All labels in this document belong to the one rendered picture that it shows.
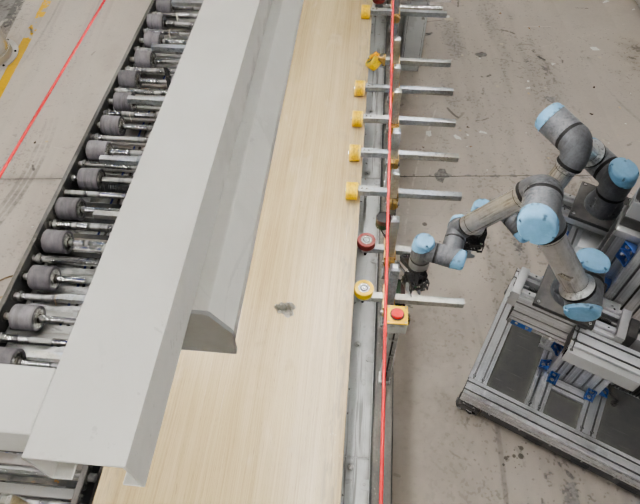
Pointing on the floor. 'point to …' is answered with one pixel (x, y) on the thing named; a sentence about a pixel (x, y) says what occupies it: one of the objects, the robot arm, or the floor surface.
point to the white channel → (139, 274)
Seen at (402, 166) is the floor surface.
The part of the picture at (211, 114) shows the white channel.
